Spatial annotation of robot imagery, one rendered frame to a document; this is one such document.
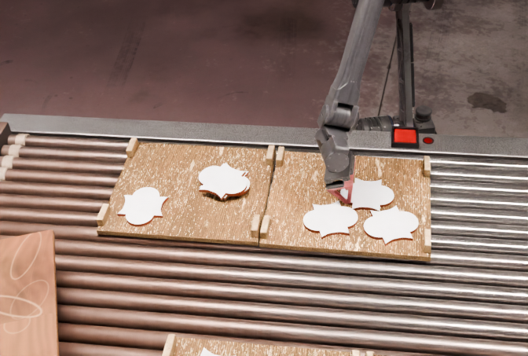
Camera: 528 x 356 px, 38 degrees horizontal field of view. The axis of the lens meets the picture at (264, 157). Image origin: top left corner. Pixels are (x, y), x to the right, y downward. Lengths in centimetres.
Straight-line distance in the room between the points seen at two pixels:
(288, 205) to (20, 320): 71
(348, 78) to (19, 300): 88
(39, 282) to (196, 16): 310
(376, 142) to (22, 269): 101
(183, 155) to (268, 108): 174
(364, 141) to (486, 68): 208
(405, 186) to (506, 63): 231
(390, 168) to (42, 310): 96
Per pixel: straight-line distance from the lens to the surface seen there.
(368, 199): 195
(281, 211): 193
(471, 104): 390
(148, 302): 180
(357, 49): 178
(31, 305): 170
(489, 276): 186
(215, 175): 200
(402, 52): 303
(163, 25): 458
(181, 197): 200
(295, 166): 206
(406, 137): 218
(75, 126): 234
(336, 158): 178
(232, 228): 190
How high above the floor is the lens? 229
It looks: 41 degrees down
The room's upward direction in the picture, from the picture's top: 4 degrees counter-clockwise
